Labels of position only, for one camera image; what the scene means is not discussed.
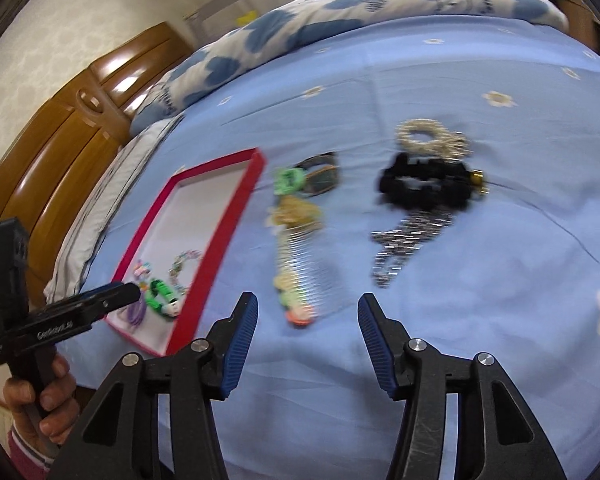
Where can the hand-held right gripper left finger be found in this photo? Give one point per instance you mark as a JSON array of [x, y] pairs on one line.
[[240, 340]]

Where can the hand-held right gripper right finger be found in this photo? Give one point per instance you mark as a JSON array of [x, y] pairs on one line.
[[377, 345]]

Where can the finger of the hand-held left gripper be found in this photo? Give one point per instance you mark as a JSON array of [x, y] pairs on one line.
[[122, 294]]

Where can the clear comb with colourful beads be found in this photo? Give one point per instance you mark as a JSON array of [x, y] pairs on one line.
[[295, 260]]

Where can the red cardboard box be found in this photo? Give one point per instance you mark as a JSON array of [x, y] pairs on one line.
[[195, 220]]

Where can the silver rhinestone hair clip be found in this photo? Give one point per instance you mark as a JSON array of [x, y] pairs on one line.
[[405, 240]]

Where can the yellow claw clip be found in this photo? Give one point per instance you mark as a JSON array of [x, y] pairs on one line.
[[292, 215]]

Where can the black scrunchie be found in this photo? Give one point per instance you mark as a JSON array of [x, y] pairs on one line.
[[430, 195]]

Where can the pearl scrunchie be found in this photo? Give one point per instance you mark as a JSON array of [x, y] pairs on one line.
[[405, 132]]

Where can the person's left forearm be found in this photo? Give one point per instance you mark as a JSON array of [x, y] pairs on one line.
[[25, 455]]

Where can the person's left hand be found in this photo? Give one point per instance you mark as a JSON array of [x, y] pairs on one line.
[[60, 400]]

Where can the grey striped pillow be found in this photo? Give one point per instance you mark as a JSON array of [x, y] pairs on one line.
[[95, 210]]

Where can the wooden bed headboard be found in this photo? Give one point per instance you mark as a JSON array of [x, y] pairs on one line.
[[55, 150]]

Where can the blue floral bed sheet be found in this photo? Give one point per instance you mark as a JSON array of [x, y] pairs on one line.
[[480, 260]]

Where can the dark wristwatch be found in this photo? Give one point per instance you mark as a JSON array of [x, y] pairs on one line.
[[332, 172]]

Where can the small gold trinket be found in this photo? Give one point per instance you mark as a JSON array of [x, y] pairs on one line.
[[479, 180]]

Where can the blue heart print duvet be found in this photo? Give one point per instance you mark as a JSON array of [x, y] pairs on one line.
[[280, 35]]

